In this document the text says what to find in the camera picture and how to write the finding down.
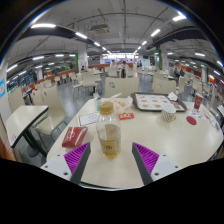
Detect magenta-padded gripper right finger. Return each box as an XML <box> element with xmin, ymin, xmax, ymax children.
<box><xmin>131</xmin><ymin>142</ymin><xmax>184</xmax><ymax>186</ymax></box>

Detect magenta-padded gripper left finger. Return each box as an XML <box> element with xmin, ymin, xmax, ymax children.
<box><xmin>40</xmin><ymin>142</ymin><xmax>92</xmax><ymax>185</ymax></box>

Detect clear bottle with yellow cap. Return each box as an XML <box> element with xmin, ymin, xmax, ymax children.
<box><xmin>95</xmin><ymin>100</ymin><xmax>122</xmax><ymax>160</ymax></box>

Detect red cardboard box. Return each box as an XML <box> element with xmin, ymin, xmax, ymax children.
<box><xmin>61</xmin><ymin>125</ymin><xmax>89</xmax><ymax>149</ymax></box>

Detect flat round red coaster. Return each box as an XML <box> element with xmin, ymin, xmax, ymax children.
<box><xmin>185</xmin><ymin>115</ymin><xmax>198</xmax><ymax>126</ymax></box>

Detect white rectangular table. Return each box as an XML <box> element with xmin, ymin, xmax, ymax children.
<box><xmin>4</xmin><ymin>105</ymin><xmax>50</xmax><ymax>158</ymax></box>

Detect white card with red border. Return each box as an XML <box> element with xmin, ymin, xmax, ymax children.
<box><xmin>77</xmin><ymin>111</ymin><xmax>101</xmax><ymax>127</ymax></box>

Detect colourful sticker sheet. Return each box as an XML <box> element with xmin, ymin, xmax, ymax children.
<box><xmin>193</xmin><ymin>108</ymin><xmax>218</xmax><ymax>129</ymax></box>

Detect red sauce packet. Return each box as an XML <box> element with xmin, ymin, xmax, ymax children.
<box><xmin>118</xmin><ymin>112</ymin><xmax>135</xmax><ymax>121</ymax></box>

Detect brown tray with food-print liner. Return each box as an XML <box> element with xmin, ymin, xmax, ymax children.
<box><xmin>130</xmin><ymin>91</ymin><xmax>188</xmax><ymax>113</ymax></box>

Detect white paper napkin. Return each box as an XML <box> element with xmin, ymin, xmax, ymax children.
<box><xmin>167</xmin><ymin>91</ymin><xmax>179</xmax><ymax>102</ymax></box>

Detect red paper cup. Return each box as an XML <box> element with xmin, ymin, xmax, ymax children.
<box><xmin>193</xmin><ymin>92</ymin><xmax>204</xmax><ymax>111</ymax></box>

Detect small clear bottle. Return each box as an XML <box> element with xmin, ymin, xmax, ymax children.
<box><xmin>93</xmin><ymin>93</ymin><xmax>102</xmax><ymax>113</ymax></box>

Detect beige chair with round hole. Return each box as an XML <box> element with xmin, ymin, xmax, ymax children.
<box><xmin>152</xmin><ymin>78</ymin><xmax>177</xmax><ymax>95</ymax></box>
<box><xmin>104</xmin><ymin>77</ymin><xmax>139</xmax><ymax>99</ymax></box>

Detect group of beige chairs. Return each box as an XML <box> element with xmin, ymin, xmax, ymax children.
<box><xmin>6</xmin><ymin>66</ymin><xmax>224</xmax><ymax>111</ymax></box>

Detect group of ceiling lights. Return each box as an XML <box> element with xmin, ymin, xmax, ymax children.
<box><xmin>6</xmin><ymin>13</ymin><xmax>224</xmax><ymax>78</ymax></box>

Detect ceiling air conditioner unit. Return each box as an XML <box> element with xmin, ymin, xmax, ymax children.
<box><xmin>89</xmin><ymin>23</ymin><xmax>111</xmax><ymax>36</ymax></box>

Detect patterned white mug gold handle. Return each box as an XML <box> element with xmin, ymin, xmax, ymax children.
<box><xmin>161</xmin><ymin>104</ymin><xmax>178</xmax><ymax>123</ymax></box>

